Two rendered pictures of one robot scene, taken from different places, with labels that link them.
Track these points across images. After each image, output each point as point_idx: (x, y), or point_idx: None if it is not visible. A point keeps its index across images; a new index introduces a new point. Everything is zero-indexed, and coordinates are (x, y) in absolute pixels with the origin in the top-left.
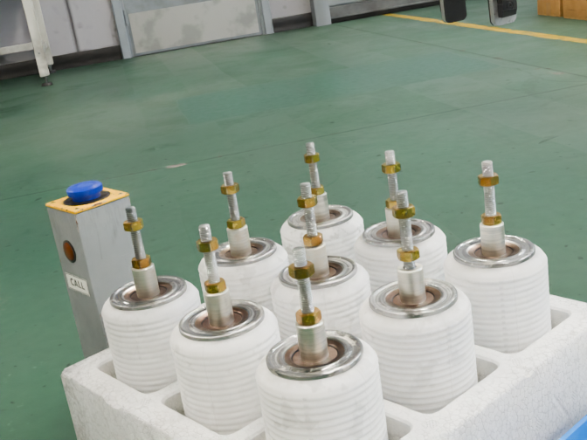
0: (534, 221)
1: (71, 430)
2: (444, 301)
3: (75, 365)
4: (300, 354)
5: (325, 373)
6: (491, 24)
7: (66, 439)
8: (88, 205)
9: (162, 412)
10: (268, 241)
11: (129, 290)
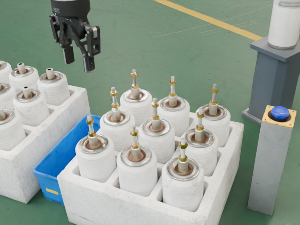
0: None
1: (298, 201)
2: (106, 115)
3: (240, 126)
4: (139, 95)
5: (129, 89)
6: (74, 60)
7: (293, 196)
8: (267, 109)
9: (189, 114)
10: (192, 144)
11: (221, 111)
